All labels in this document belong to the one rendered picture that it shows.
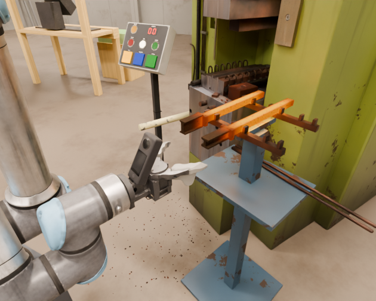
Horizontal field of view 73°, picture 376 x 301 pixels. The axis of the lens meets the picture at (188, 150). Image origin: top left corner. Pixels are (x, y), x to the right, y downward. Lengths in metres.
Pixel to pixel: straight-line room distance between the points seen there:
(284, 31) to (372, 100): 0.61
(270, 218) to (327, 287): 0.94
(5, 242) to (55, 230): 0.10
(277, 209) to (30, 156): 0.76
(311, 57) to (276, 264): 1.17
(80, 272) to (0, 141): 0.36
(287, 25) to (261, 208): 0.74
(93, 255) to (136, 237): 1.20
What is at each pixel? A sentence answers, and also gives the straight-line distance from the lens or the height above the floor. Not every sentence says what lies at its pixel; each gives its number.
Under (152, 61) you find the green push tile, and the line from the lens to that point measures 1.66.
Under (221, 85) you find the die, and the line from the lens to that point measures 1.36.
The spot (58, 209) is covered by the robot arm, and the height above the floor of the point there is 1.05.
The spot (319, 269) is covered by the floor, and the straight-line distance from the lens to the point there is 1.81.
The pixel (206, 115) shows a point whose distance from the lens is 0.85.
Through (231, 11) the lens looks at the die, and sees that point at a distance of 1.28.
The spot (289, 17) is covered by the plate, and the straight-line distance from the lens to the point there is 1.22.
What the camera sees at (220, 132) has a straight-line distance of 0.74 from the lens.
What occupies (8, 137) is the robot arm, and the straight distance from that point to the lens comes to 0.74.
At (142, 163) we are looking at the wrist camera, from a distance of 0.56.
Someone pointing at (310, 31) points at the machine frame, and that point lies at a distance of 1.18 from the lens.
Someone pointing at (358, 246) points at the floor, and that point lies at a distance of 2.04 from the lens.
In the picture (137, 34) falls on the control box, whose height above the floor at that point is 1.14.
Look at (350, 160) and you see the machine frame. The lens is 1.71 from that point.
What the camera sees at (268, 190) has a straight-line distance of 0.99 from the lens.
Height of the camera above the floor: 1.39
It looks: 33 degrees down
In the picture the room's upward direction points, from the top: straight up
